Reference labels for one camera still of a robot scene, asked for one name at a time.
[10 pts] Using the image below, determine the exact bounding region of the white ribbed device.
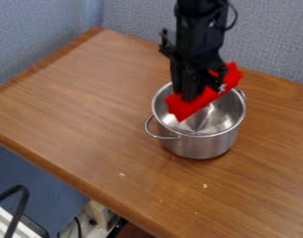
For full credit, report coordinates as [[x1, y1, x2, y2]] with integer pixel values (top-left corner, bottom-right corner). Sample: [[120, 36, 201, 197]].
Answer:
[[0, 206, 49, 238]]

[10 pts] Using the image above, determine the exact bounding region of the white clutter under table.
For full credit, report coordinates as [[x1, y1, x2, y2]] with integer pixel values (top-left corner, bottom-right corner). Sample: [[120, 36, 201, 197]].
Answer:
[[56, 200, 127, 238]]

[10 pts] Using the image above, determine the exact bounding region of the black cable loop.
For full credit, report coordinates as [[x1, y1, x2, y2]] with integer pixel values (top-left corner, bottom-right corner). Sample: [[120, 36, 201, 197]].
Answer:
[[0, 184, 29, 238]]

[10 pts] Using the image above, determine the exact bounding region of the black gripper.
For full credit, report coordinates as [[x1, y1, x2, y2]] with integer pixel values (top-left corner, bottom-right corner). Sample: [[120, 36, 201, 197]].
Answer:
[[159, 12, 228, 101]]

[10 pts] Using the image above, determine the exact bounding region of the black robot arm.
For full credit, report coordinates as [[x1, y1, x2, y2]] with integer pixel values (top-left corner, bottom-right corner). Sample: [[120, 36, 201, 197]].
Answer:
[[159, 0, 239, 101]]

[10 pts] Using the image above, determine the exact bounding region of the stainless steel pot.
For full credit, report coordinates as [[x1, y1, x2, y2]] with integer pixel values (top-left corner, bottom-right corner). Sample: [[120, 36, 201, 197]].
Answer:
[[144, 83, 247, 160]]

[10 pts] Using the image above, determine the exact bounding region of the red rectangular block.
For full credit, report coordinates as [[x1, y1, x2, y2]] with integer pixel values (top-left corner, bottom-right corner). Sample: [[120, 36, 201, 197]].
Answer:
[[164, 61, 243, 122]]

